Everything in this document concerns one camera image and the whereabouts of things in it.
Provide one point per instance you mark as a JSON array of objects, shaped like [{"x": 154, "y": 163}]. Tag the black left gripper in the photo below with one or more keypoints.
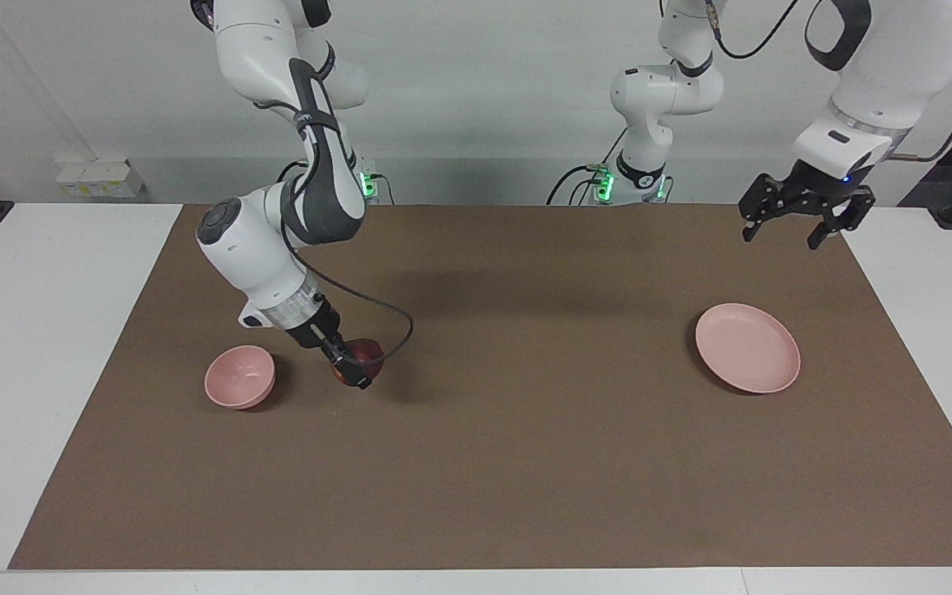
[{"x": 811, "y": 192}]

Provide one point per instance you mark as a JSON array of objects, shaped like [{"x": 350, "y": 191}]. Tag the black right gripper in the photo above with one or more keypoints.
[{"x": 312, "y": 329}]

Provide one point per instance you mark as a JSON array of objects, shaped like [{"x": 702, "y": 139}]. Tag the dark red apple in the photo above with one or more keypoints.
[{"x": 371, "y": 350}]

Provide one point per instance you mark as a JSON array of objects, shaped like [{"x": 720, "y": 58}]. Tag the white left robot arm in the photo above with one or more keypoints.
[{"x": 666, "y": 91}]

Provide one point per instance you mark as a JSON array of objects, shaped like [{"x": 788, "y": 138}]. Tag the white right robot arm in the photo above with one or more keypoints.
[{"x": 278, "y": 231}]

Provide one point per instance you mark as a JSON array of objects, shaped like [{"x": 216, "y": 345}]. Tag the pink bowl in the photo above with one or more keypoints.
[{"x": 238, "y": 378}]

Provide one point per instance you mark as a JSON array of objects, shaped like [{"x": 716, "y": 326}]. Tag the pink plate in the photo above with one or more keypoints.
[{"x": 747, "y": 347}]

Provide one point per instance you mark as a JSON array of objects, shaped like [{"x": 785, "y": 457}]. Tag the brown table mat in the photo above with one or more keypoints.
[{"x": 525, "y": 463}]

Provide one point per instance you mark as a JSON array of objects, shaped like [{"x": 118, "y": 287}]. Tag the white wall socket box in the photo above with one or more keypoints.
[{"x": 100, "y": 178}]

